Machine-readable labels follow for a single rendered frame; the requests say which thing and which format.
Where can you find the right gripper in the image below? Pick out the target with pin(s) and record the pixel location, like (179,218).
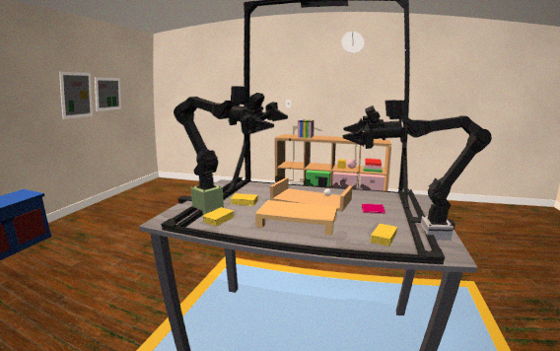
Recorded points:
(257,122)

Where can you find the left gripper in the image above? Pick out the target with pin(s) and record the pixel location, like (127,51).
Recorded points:
(380,132)

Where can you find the yellow sponge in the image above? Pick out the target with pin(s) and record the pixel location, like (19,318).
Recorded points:
(383,235)
(244,199)
(218,216)

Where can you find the orange tray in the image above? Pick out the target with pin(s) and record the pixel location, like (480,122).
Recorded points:
(279,191)

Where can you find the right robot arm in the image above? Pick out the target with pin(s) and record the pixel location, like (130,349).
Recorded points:
(207,162)

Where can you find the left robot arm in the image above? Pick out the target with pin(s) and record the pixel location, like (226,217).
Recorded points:
(438,190)

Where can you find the tan low table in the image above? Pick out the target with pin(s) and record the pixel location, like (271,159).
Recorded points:
(297,212)

